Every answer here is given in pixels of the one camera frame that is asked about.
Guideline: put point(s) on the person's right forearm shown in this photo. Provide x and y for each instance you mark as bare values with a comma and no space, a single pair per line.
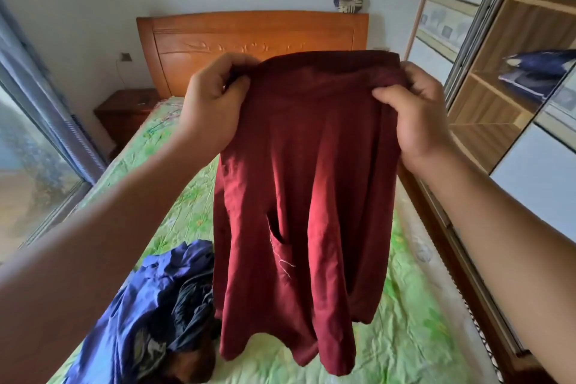
517,262

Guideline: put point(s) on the person's right hand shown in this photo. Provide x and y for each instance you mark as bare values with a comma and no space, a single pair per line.
423,127

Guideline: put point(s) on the green floral bedsheet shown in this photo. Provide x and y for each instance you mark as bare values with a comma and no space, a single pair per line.
405,329

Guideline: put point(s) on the person's left forearm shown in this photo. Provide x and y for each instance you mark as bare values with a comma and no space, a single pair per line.
81,253

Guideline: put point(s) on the dark navy clothes pile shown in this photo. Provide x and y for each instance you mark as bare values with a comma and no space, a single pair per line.
189,311

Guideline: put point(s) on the sliding glass balcony door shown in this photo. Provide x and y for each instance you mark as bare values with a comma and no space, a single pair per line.
31,185

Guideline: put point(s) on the person's left hand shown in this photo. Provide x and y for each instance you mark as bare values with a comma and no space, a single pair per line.
207,113

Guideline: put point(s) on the brown fleece garment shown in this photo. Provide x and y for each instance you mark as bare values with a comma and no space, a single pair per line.
189,365

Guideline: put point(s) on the wooden bed frame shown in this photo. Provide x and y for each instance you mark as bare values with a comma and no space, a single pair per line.
252,32

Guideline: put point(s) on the blue printed folded bedding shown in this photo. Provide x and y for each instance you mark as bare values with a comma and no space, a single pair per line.
535,66

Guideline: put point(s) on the dark wooden nightstand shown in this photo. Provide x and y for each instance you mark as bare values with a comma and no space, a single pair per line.
123,116

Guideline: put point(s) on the dark red shirt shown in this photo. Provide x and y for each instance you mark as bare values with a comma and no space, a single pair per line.
306,194

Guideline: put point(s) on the blue curtain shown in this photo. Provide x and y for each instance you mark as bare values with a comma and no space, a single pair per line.
49,104

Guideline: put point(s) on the blue shirt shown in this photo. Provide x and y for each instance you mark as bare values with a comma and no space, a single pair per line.
126,307

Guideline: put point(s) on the wooden wardrobe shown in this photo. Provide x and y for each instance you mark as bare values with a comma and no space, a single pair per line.
517,28

